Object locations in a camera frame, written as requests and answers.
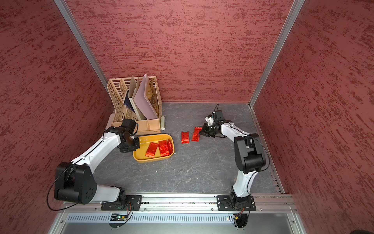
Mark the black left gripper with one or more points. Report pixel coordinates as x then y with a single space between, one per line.
136 146

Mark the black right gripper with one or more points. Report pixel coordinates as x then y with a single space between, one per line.
204 132

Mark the yellow plastic storage tray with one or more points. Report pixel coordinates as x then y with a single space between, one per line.
139 155

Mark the red tea bag printed front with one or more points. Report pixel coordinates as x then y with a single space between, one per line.
185 137

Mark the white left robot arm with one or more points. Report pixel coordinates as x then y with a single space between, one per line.
75 181

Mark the beige thin book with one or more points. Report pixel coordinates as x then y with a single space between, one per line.
137 111

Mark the dark blue booklet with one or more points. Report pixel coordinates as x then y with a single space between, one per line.
127 102

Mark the small pale green eraser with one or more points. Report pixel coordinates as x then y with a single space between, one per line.
162 123

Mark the beige desk file organizer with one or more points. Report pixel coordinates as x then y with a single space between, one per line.
117 89

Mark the brown cardboard sheet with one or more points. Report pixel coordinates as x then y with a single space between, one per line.
132 87

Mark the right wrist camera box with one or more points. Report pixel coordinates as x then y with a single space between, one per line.
218 116

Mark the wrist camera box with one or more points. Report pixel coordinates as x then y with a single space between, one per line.
128 125
218 116

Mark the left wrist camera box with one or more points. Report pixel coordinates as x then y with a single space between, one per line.
128 125

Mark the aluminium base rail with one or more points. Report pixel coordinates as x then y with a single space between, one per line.
147 203

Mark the aluminium corner post right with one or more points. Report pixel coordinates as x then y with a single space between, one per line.
286 28

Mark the aluminium corner post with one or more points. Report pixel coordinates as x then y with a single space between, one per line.
74 27
286 28

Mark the aluminium corner post left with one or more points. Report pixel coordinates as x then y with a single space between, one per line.
74 27

